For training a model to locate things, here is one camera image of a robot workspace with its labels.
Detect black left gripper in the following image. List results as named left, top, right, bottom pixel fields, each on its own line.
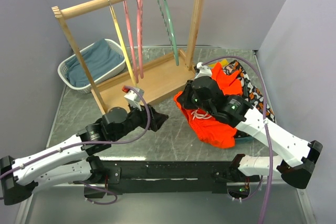
left=113, top=100, right=169, bottom=141

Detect pink hanger right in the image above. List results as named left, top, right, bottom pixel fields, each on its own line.
left=136, top=0, right=144, bottom=79

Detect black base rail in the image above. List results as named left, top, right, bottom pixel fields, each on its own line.
left=88, top=161, right=260, bottom=195

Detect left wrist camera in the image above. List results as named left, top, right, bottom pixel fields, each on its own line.
left=122, top=86, right=144, bottom=111

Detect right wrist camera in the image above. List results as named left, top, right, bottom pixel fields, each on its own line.
left=194, top=62, right=212, bottom=79

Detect teal round tray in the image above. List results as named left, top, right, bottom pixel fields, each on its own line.
left=234, top=130, right=254, bottom=143

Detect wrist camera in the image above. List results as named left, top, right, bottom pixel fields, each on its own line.
left=194, top=62, right=212, bottom=79
left=122, top=86, right=144, bottom=111

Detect orange shorts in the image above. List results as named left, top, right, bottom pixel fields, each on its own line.
left=173, top=62, right=243, bottom=148

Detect yellow garment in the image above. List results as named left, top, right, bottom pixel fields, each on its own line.
left=218, top=59, right=229, bottom=67

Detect pink hanger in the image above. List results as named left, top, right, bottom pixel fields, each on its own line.
left=136, top=0, right=144, bottom=79
left=123, top=0, right=139, bottom=83

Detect camouflage patterned shorts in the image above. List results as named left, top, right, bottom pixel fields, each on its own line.
left=223, top=60, right=264, bottom=113

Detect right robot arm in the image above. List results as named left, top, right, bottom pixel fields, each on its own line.
left=177, top=76, right=323, bottom=189

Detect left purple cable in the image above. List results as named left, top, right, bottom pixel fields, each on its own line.
left=0, top=85, right=152, bottom=180

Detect blue-grey cloth in basket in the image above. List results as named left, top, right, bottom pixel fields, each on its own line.
left=64, top=39, right=124, bottom=88

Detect green hanger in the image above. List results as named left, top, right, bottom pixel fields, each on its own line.
left=156, top=0, right=180, bottom=66

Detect pink hanger left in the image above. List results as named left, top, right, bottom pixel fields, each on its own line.
left=123, top=0, right=139, bottom=83

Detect yellow hanger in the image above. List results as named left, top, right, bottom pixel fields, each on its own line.
left=108, top=0, right=137, bottom=86

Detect white laundry basket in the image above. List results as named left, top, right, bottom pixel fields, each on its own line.
left=57, top=38, right=128, bottom=94

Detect wooden clothes rack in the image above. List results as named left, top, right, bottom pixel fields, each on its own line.
left=52, top=0, right=204, bottom=114

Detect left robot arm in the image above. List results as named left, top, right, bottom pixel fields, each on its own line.
left=1, top=105, right=169, bottom=206

